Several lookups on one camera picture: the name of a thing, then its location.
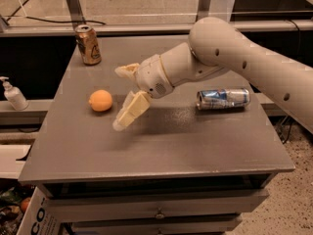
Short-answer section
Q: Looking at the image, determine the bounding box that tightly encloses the white cardboard box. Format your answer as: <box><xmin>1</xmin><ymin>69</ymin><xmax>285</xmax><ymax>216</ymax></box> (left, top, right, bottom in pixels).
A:
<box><xmin>17</xmin><ymin>188</ymin><xmax>61</xmax><ymax>235</ymax></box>

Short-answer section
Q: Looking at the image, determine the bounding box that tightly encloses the lying blue silver can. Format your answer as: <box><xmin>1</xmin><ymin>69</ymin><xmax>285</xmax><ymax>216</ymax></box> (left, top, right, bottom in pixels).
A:
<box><xmin>197</xmin><ymin>88</ymin><xmax>250</xmax><ymax>111</ymax></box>

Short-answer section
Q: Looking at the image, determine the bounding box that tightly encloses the white pump dispenser bottle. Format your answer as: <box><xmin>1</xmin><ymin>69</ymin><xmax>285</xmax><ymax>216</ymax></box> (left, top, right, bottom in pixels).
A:
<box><xmin>0</xmin><ymin>76</ymin><xmax>28</xmax><ymax>111</ymax></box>

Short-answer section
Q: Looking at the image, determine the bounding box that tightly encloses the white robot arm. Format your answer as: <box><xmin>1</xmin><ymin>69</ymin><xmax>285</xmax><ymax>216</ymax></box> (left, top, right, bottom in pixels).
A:
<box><xmin>113</xmin><ymin>17</ymin><xmax>313</xmax><ymax>132</ymax></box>

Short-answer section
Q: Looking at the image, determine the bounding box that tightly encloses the black cable on floor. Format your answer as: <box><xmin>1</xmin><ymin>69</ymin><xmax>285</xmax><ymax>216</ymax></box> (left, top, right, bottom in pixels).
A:
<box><xmin>5</xmin><ymin>0</ymin><xmax>107</xmax><ymax>26</ymax></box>

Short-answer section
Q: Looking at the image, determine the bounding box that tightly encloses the grey drawer cabinet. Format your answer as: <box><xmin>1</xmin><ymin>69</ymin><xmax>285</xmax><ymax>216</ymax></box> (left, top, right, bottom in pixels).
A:
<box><xmin>20</xmin><ymin>36</ymin><xmax>293</xmax><ymax>235</ymax></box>

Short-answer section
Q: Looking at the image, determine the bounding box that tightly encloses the upright orange soda can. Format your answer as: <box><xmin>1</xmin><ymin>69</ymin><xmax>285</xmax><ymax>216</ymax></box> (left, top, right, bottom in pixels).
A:
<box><xmin>75</xmin><ymin>24</ymin><xmax>102</xmax><ymax>66</ymax></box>

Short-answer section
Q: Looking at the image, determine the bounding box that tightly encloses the metal post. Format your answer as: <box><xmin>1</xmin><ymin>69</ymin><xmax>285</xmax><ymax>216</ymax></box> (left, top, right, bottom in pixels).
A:
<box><xmin>196</xmin><ymin>0</ymin><xmax>211</xmax><ymax>21</ymax></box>
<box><xmin>66</xmin><ymin>0</ymin><xmax>86</xmax><ymax>28</ymax></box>

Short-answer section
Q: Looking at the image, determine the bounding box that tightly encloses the orange fruit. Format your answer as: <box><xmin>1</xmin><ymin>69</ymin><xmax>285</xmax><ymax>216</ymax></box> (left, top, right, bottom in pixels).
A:
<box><xmin>89</xmin><ymin>90</ymin><xmax>112</xmax><ymax>112</ymax></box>

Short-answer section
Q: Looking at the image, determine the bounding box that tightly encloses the small orange ball in box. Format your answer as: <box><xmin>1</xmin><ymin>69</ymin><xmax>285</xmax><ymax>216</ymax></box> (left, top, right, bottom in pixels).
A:
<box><xmin>21</xmin><ymin>197</ymin><xmax>31</xmax><ymax>212</ymax></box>

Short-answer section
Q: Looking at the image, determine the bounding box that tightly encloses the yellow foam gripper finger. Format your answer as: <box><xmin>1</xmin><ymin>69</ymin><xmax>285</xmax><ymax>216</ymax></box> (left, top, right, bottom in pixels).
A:
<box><xmin>112</xmin><ymin>90</ymin><xmax>152</xmax><ymax>131</ymax></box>
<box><xmin>114</xmin><ymin>63</ymin><xmax>139</xmax><ymax>81</ymax></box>

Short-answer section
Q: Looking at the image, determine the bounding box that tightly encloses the upper drawer knob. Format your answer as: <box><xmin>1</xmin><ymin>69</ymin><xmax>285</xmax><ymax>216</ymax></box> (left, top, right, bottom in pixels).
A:
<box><xmin>155</xmin><ymin>208</ymin><xmax>165</xmax><ymax>219</ymax></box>

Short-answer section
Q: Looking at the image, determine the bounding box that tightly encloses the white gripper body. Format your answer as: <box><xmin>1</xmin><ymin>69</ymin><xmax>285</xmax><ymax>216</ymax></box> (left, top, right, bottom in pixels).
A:
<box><xmin>135</xmin><ymin>55</ymin><xmax>174</xmax><ymax>99</ymax></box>

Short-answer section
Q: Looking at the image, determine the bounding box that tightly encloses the right metal post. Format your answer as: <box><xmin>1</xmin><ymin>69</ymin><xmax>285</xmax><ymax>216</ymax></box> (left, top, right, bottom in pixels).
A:
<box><xmin>196</xmin><ymin>0</ymin><xmax>211</xmax><ymax>21</ymax></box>

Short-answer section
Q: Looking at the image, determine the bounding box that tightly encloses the metal horizontal rail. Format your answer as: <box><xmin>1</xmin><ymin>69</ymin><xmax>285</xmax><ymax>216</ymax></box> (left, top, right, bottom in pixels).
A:
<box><xmin>0</xmin><ymin>20</ymin><xmax>313</xmax><ymax>37</ymax></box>

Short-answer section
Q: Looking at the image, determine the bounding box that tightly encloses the left metal post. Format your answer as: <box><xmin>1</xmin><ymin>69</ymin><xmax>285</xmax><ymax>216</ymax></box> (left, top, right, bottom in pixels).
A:
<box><xmin>66</xmin><ymin>0</ymin><xmax>86</xmax><ymax>28</ymax></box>

